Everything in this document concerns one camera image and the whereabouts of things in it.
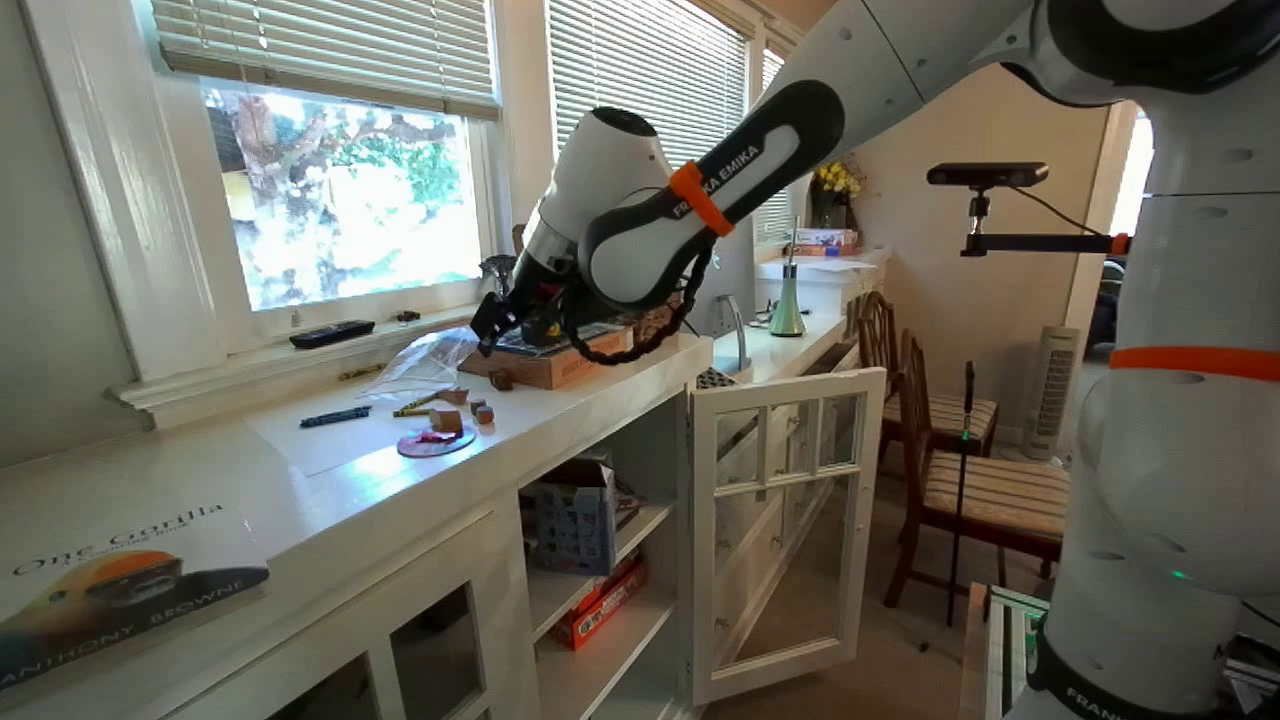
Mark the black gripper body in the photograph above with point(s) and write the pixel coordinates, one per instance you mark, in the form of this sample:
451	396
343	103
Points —
527	300

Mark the small brown stone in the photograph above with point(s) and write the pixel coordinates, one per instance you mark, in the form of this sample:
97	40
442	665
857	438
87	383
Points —
444	420

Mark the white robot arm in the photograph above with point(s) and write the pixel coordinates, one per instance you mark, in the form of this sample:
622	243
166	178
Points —
1172	474

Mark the round coaster plate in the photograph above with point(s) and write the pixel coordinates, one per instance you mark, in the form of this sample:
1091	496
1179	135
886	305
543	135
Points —
426	444

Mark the black pen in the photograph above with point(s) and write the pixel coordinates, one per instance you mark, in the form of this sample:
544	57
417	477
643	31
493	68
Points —
337	416

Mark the black remote control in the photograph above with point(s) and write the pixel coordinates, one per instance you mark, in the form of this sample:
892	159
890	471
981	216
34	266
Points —
331	334

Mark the green bottle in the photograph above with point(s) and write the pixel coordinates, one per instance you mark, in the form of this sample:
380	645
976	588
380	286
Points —
787	315

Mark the white built-in shelf cabinet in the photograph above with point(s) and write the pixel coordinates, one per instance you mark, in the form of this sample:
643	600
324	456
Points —
400	588

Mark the window blind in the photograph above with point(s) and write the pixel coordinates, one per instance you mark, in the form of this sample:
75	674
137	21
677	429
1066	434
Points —
413	53
667	63

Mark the white cabinet glass door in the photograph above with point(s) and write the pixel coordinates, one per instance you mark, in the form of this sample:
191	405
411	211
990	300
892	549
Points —
783	514

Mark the yellow flowers pot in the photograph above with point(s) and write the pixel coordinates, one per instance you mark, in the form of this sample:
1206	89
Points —
834	198

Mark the red flat box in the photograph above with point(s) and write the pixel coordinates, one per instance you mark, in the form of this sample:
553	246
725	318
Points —
597	604

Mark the wooden chair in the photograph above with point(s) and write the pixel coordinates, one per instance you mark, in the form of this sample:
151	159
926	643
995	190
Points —
1014	507

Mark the white tower fan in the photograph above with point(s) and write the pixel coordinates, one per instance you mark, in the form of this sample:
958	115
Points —
1051	389

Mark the bird cover book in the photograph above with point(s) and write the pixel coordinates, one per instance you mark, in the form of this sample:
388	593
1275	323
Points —
78	588

